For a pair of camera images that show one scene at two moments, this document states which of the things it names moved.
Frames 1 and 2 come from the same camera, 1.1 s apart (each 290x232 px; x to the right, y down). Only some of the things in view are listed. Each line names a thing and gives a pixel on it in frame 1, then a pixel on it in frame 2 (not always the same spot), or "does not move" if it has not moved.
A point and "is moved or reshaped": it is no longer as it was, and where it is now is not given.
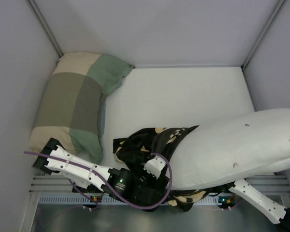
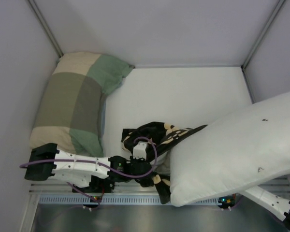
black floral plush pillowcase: [134, 150] is moved or reshaped
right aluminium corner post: [262, 34] does not move
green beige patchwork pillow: [71, 106] does not move
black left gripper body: [140, 174] → [143, 167]
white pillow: [234, 148] is moved or reshaped
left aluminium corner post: [46, 28] does not move
